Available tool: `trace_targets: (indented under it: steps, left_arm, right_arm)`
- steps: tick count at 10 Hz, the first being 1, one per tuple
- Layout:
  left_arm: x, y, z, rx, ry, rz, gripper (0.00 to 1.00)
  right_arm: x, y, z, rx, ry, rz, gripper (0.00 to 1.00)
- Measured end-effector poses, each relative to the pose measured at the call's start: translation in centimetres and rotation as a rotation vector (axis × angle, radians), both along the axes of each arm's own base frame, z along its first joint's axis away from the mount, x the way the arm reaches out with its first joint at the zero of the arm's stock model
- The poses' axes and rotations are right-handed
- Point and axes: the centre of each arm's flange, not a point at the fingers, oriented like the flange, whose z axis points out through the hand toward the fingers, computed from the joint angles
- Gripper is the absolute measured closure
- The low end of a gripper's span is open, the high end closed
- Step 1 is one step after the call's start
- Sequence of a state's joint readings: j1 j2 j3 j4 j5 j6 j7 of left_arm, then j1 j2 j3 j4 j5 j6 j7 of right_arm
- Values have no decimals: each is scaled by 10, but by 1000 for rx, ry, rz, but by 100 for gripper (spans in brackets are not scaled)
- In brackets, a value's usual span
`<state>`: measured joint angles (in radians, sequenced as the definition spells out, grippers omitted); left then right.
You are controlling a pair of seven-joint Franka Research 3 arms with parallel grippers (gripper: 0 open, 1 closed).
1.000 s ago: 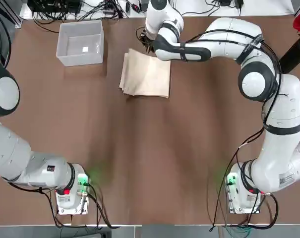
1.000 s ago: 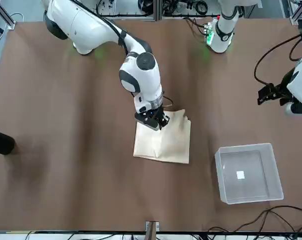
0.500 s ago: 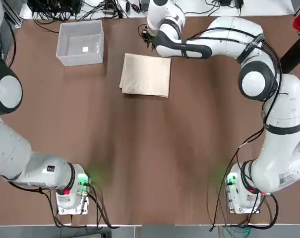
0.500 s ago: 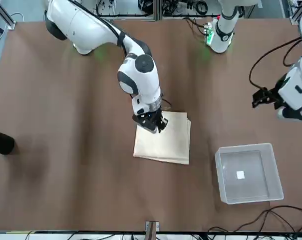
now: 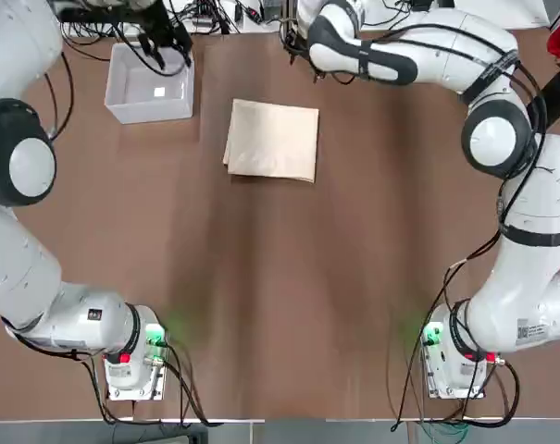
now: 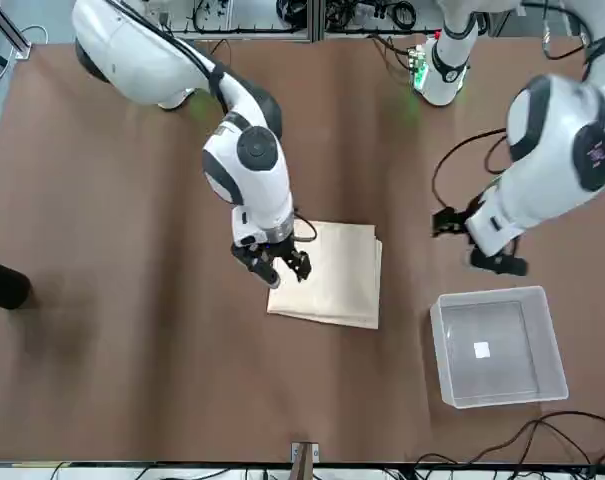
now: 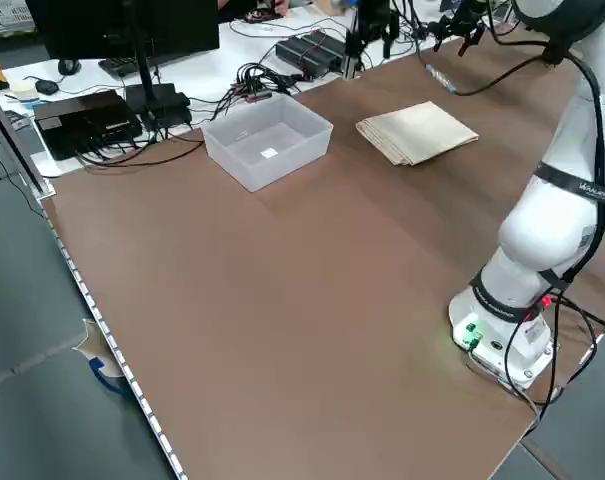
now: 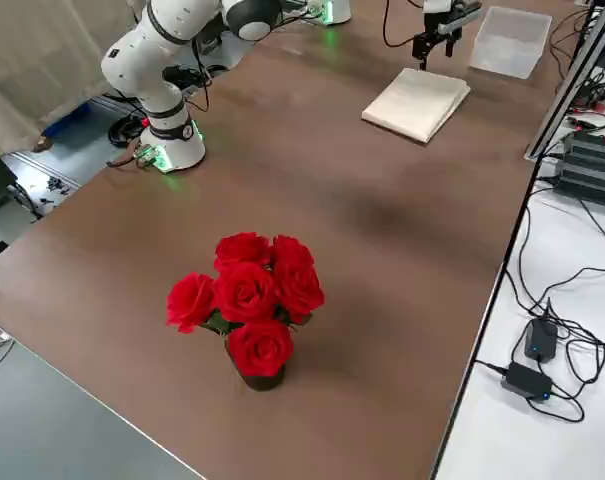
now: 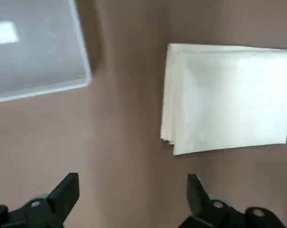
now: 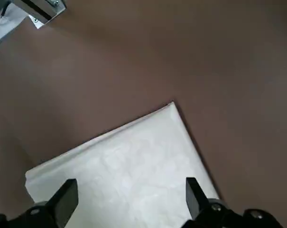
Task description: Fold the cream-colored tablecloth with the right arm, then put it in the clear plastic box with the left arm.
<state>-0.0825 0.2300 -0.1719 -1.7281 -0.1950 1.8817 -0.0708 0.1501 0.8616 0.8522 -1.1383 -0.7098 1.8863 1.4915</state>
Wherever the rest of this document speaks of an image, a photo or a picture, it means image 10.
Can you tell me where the cream-colored tablecloth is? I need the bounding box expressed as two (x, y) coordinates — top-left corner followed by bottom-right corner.
(25, 101), (221, 228)

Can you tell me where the aluminium camera post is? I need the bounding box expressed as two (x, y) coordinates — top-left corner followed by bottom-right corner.
(12, 0), (67, 29)

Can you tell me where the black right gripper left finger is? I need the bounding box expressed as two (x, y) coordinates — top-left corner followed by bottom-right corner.
(0, 179), (79, 228)

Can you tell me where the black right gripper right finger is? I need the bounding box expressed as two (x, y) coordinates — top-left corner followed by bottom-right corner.
(181, 177), (284, 228)

